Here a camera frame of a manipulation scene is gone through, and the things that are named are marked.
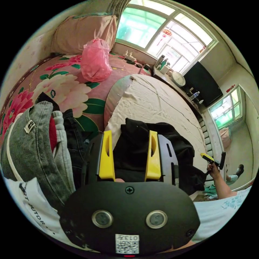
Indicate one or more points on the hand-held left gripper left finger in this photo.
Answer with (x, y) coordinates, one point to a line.
(106, 159)

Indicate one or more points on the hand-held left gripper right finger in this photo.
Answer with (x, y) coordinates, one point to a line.
(152, 161)

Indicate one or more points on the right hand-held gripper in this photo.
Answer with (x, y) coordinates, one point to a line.
(215, 163)

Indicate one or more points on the black long pants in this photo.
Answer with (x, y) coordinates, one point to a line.
(133, 145)

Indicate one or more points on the person's right forearm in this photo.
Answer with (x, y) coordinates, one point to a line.
(223, 187)

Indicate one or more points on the person's right hand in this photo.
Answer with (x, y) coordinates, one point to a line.
(212, 171)

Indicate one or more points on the small window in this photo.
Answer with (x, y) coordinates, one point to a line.
(226, 111)

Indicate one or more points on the pile of clothes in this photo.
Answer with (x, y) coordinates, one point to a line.
(36, 145)

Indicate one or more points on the black television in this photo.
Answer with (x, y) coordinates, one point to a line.
(202, 85)

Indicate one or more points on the bed with floral sheet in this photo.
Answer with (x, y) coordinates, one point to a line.
(66, 85)

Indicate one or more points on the dark cupboard with bottles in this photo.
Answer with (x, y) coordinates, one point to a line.
(161, 69)

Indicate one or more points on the pink plastic bag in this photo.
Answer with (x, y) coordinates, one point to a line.
(95, 60)

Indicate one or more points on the white power strip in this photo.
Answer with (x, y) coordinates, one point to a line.
(129, 55)

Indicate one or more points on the pink pillow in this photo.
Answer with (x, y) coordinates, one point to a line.
(81, 34)

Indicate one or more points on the large window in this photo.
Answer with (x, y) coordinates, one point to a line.
(141, 30)

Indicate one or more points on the grey curtain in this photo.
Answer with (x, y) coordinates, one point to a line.
(117, 7)

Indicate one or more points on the round wall clock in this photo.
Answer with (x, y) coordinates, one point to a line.
(178, 79)

